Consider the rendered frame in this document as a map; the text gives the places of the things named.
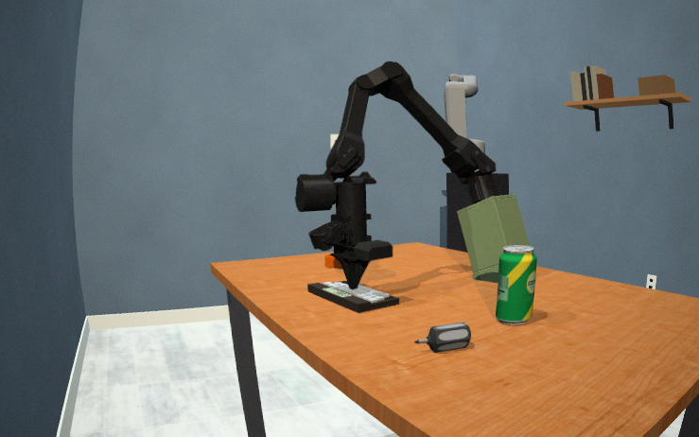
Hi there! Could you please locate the orange digital multimeter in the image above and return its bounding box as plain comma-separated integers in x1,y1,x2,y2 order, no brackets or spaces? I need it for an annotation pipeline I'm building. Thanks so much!
325,254,342,269

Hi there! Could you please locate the green soda can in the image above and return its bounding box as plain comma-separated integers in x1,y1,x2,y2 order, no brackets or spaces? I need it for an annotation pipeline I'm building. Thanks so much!
496,245,537,325

